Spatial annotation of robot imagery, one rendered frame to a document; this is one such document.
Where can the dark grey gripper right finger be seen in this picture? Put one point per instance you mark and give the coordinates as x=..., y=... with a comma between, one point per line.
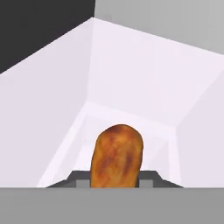
x=147, y=176

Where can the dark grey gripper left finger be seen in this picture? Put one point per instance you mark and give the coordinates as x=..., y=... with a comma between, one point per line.
x=78, y=176

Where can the white tupperware container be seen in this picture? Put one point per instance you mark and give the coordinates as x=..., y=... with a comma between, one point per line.
x=122, y=75

